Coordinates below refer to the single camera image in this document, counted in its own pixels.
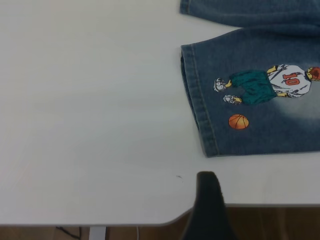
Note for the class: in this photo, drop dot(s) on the white table leg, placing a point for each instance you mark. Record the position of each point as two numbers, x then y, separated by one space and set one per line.
97 233

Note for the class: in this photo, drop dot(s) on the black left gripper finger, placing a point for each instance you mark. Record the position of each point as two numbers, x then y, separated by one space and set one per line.
208 212

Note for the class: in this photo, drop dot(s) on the blue denim shorts basketball print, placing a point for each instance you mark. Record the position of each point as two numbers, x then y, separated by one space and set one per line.
262 130

